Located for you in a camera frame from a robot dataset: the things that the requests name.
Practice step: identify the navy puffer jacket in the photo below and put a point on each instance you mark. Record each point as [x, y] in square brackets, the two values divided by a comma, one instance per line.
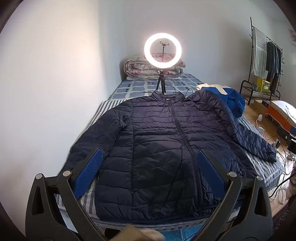
[157, 143]

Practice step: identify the blue garment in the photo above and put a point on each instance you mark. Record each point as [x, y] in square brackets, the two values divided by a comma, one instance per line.
[235, 102]

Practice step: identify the orange and white padded box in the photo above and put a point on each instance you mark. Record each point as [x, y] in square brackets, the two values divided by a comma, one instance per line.
[277, 113]

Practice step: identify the folded floral quilt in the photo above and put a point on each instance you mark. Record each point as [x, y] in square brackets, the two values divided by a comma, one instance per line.
[138, 69]

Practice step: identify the blue floor mat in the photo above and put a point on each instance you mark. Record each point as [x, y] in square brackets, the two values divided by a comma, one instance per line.
[175, 235]

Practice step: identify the brown cardboard piece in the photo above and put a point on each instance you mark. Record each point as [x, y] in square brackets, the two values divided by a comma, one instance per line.
[134, 233]

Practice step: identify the blue and cream clothing pile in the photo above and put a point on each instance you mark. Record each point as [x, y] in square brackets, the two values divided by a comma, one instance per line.
[219, 89]

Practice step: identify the black tripod stand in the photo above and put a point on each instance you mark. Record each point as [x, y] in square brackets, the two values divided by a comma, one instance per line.
[160, 81]

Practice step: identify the blue striped bedsheet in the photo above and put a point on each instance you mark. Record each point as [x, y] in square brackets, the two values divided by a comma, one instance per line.
[266, 169]

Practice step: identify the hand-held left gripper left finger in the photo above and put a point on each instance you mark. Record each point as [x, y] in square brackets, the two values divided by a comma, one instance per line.
[89, 172]

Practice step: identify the yellow box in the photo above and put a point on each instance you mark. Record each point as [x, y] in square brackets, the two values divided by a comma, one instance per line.
[263, 85]

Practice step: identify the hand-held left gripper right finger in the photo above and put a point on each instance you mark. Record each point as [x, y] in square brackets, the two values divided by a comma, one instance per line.
[210, 173]

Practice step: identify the phone holder clamp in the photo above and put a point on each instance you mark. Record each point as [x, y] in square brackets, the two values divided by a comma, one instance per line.
[164, 42]

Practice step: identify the dark hanging clothes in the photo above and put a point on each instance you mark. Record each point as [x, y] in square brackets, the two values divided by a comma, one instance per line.
[272, 62]

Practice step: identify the blue checked bedsheet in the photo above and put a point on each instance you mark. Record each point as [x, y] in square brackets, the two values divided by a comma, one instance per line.
[134, 89]

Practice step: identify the striped hanging towel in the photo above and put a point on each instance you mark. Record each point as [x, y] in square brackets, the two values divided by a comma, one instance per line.
[259, 53]

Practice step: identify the black clothes rack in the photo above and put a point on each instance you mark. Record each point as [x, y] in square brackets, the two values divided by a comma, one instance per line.
[246, 89]

